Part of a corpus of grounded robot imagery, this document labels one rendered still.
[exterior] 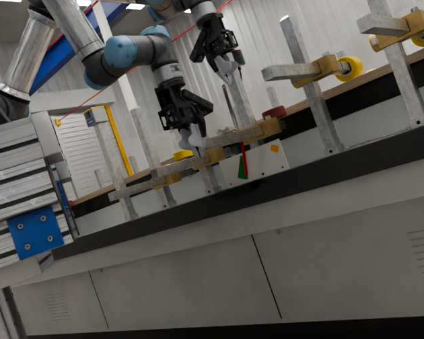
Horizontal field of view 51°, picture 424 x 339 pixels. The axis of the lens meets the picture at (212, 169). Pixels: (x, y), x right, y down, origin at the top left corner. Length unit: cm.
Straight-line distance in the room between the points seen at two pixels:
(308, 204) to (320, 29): 810
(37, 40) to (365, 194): 114
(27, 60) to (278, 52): 850
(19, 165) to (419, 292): 126
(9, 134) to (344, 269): 120
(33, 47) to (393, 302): 147
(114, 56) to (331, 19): 833
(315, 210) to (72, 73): 1013
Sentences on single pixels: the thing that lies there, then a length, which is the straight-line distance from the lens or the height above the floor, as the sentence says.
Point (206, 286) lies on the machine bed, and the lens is 211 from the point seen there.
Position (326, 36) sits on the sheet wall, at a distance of 936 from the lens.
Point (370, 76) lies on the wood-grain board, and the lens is 147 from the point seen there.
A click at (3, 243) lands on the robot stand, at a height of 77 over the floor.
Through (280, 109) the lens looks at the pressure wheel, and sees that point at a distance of 151.
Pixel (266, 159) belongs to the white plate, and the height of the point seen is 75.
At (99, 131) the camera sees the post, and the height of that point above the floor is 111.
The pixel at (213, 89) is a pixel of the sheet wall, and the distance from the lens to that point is 1101.
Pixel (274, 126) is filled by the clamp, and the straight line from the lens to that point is 142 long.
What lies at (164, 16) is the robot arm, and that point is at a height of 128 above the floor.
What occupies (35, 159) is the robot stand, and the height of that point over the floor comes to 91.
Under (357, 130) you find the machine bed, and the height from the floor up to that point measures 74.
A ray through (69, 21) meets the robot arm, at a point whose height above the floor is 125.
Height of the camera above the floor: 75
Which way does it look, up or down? 1 degrees up
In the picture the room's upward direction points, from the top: 20 degrees counter-clockwise
